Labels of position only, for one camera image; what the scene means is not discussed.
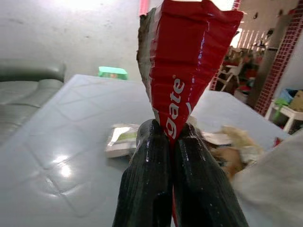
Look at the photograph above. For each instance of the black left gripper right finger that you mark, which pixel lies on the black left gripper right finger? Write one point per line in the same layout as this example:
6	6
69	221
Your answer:
201	179

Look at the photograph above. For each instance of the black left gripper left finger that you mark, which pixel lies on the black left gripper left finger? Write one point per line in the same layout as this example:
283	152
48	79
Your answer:
146	170

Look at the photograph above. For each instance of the red toothpaste box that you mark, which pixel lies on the red toothpaste box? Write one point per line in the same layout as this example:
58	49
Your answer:
184	59

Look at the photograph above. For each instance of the tan crumpled paper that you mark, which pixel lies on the tan crumpled paper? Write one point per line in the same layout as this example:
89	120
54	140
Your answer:
230	160

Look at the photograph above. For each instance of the white and green box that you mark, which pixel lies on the white and green box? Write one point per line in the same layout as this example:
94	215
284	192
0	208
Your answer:
118	144

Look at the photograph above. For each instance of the cream crumpled paper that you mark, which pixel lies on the cream crumpled paper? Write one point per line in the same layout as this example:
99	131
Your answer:
239	139

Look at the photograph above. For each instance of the white plastic folding table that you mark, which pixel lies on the white plastic folding table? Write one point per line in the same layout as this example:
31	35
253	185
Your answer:
71	142

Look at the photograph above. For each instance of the red crumpled wrapper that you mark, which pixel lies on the red crumpled wrapper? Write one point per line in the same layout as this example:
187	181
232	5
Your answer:
278	142

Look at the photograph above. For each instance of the green plastic stool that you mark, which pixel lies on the green plastic stool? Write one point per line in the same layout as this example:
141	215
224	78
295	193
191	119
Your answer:
112	72

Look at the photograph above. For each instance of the white plastic shelf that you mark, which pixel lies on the white plastic shelf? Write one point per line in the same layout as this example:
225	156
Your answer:
293	116

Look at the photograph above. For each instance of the white chair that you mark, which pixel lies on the white chair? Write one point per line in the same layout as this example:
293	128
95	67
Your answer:
233	71

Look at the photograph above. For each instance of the grey-green leather sofa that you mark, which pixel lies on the grey-green leather sofa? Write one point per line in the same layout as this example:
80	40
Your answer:
21	94

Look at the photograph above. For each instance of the red pole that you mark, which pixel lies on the red pole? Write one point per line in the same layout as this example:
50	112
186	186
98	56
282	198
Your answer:
143	7

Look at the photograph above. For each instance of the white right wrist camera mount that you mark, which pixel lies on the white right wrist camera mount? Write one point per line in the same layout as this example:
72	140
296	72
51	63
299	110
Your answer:
272	189

